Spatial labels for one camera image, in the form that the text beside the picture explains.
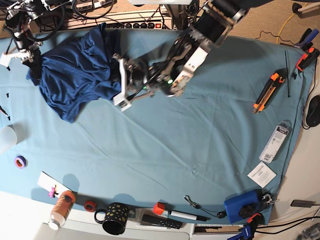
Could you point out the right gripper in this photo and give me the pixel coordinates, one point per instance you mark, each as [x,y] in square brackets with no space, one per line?
[29,53]

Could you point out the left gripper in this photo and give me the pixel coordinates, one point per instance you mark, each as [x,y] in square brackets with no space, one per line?
[133,75]

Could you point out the dark blue t-shirt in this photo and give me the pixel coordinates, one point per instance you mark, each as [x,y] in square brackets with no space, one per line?
[78,71]

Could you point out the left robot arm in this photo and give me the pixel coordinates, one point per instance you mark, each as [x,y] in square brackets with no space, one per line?
[193,45]

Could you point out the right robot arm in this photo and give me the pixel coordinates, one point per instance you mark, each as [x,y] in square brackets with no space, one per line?
[17,23]

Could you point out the translucent plastic cup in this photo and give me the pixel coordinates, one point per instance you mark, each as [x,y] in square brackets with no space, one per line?
[8,138]

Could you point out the purple tape roll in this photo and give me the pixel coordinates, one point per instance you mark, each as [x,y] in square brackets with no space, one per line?
[20,161]

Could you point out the white paper strip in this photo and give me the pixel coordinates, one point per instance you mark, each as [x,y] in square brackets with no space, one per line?
[50,184]

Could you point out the teal table cloth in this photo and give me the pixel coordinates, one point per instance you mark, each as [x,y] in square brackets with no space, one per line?
[202,144]

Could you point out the pink small clip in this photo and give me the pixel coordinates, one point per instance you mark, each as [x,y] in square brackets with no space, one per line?
[53,192]

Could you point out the red tape roll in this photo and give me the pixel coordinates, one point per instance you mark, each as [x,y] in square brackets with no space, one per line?
[90,206]

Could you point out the orange plastic bottle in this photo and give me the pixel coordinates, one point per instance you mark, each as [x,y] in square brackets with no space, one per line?
[61,210]

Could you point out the red cube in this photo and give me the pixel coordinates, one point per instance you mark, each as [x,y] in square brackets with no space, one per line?
[159,208]

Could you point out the black mug yellow dots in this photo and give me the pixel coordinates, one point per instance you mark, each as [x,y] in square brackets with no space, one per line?
[115,218]

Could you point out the black remote control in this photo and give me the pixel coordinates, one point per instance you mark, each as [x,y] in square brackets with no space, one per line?
[161,222]

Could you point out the white black marker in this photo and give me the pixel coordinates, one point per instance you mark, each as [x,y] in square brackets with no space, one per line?
[188,216]

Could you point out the black orange utility knife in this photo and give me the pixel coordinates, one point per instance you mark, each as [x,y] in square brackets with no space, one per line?
[274,83]

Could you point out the black zip tie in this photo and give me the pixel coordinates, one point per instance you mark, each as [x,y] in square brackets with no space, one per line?
[287,73]

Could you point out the clear blister pack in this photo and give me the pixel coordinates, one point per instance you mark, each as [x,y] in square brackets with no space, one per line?
[275,141]

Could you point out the white paper card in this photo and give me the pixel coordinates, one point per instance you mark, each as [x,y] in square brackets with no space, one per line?
[262,175]

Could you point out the blue box with knob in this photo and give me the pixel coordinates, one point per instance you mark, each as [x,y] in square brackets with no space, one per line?
[242,206]

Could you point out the blue spring clamp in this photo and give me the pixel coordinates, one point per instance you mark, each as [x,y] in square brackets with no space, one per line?
[307,38]

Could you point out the orange black bar clamp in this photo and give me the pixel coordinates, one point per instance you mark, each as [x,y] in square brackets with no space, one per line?
[307,58]

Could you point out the black computer mouse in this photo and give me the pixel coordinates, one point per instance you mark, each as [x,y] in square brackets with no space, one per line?
[313,113]

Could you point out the blue orange bottom clamp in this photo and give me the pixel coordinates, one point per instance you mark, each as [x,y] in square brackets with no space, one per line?
[249,229]

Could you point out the black adapter block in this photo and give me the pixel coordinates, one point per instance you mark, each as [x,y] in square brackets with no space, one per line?
[302,203]

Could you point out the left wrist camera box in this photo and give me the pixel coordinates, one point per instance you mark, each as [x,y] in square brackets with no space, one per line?
[121,101]

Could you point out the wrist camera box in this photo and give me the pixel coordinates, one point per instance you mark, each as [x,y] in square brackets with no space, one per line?
[121,101]
[5,59]

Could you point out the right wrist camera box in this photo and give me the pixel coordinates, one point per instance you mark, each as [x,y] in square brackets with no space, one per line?
[5,59]

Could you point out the carabiner with black lanyard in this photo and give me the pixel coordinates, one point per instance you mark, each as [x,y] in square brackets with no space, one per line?
[219,215]

